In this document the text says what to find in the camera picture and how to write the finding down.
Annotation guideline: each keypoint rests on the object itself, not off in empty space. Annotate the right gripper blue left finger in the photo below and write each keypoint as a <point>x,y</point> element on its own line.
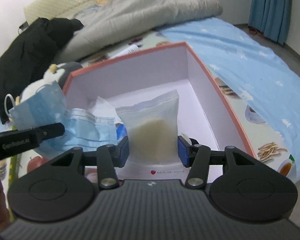
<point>122,152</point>

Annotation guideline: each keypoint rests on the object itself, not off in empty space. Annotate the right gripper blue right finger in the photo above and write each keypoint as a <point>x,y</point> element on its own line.
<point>187,151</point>

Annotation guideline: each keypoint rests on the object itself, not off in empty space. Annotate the blue snack packet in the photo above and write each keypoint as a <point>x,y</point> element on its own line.
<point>121,132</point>

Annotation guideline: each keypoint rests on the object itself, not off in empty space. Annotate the clear bag with powder puff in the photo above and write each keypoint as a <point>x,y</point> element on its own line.
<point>152,129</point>

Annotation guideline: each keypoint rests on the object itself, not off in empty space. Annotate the white paper towel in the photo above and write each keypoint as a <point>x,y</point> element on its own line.
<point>102,108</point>

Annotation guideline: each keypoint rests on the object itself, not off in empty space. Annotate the blue surgical face mask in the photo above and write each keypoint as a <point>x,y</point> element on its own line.
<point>82,129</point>

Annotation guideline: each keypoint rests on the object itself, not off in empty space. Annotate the small panda plush toy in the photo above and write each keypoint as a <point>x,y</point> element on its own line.
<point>190,141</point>

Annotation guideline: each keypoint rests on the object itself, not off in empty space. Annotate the green fabric massage stick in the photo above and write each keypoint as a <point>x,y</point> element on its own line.
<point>14,168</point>

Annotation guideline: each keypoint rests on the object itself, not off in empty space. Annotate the pink cardboard box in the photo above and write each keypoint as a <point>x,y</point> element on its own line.
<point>204,113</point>

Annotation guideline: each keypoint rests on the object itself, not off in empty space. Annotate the black jacket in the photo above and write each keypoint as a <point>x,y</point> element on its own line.
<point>31,53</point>

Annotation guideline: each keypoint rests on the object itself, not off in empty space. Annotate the grey penguin plush toy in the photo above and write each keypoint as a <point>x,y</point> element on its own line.
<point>56,72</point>

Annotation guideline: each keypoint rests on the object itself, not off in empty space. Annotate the white lotion tube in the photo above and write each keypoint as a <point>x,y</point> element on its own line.
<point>130,49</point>

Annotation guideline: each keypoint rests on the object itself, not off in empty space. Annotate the light blue bedsheet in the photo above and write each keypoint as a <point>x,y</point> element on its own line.
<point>251,70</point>

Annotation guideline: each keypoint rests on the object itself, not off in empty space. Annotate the grey quilt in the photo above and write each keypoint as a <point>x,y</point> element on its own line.
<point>119,20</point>

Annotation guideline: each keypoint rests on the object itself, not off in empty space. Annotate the blue curtain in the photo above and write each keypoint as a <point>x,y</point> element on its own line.
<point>271,18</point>

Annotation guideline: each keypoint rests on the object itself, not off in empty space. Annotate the wall power socket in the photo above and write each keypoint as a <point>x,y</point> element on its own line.
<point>23,26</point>

